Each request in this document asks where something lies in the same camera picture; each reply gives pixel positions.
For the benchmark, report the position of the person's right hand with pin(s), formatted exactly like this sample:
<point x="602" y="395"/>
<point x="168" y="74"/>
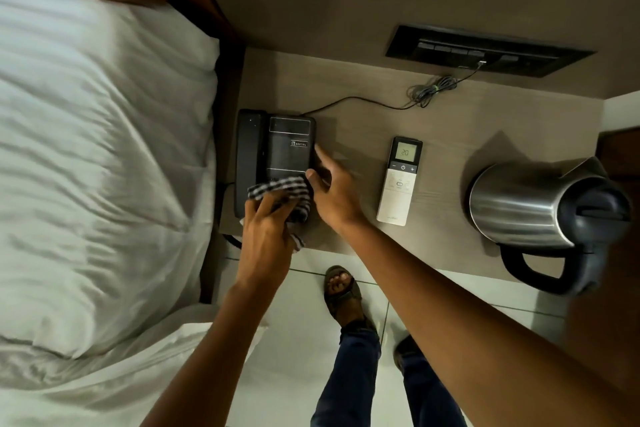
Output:
<point x="337" y="201"/>

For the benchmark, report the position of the person's left hand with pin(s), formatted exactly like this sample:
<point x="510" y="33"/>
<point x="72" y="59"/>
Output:
<point x="265" y="246"/>

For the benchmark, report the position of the person's right thumb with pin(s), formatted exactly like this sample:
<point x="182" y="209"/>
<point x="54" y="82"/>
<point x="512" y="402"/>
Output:
<point x="315" y="182"/>

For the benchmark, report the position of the person's left thumb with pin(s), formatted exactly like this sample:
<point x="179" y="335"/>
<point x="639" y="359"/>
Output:
<point x="287" y="211"/>

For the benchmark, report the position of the black white checkered cloth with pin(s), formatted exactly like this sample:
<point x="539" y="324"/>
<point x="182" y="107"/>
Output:
<point x="286" y="186"/>

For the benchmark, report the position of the black telephone base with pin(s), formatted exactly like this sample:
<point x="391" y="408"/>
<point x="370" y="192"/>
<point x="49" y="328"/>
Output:
<point x="287" y="149"/>

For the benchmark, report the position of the person's right forearm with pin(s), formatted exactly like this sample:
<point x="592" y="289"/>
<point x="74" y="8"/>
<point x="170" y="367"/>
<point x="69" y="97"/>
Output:
<point x="475" y="336"/>

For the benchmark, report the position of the person's left forearm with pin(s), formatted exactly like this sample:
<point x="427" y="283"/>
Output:
<point x="215" y="356"/>

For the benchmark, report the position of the black telephone handset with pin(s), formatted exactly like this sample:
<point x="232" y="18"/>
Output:
<point x="248" y="156"/>

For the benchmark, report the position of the white remote control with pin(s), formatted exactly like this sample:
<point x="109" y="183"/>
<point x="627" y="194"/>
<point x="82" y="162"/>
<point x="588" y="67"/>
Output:
<point x="398" y="191"/>

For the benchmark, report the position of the person's left brown sandal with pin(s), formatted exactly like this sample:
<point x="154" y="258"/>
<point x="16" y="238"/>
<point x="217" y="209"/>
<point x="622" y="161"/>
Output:
<point x="344" y="299"/>

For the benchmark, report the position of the person's brown sandal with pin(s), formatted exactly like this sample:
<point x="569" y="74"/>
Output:
<point x="344" y="299"/>
<point x="404" y="349"/>

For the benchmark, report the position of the person's right brown sandal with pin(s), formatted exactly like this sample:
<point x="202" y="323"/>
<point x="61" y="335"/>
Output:
<point x="404" y="349"/>

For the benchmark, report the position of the person's left leg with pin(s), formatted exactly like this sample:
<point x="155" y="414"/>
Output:
<point x="350" y="381"/>

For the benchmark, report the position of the person's leg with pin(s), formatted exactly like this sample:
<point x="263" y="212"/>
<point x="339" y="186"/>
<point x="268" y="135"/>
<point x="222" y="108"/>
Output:
<point x="350" y="381"/>
<point x="430" y="391"/>

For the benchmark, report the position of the white pillow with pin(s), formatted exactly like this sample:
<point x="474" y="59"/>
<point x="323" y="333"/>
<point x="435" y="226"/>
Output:
<point x="100" y="166"/>

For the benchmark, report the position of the stainless steel electric kettle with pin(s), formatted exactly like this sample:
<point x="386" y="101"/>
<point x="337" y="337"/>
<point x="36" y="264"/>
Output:
<point x="520" y="204"/>

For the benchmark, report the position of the person's right leg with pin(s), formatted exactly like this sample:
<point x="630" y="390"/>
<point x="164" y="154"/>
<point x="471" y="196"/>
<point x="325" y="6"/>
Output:
<point x="430" y="391"/>

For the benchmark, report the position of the white bed sheet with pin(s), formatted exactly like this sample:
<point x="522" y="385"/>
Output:
<point x="90" y="391"/>

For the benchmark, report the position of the black wall switch panel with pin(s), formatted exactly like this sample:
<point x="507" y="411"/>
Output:
<point x="490" y="51"/>

